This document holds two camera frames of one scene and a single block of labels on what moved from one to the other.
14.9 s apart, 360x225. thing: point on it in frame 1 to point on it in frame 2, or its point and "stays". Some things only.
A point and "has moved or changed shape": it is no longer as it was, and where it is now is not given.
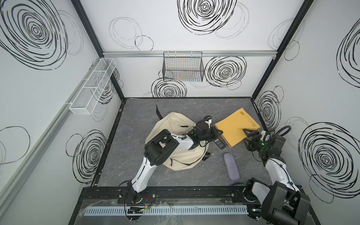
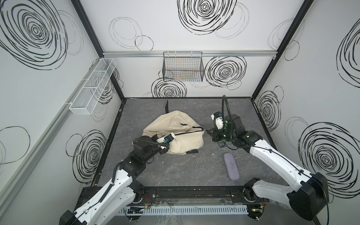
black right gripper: (253, 140) to (215, 135)
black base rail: (169, 195) stays
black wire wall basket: (183, 66) stays
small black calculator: (220, 144) stays
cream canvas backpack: (182, 158) has moved or changed shape
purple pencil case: (231, 168) stays
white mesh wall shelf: (86, 99) stays
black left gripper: (213, 131) to (161, 151)
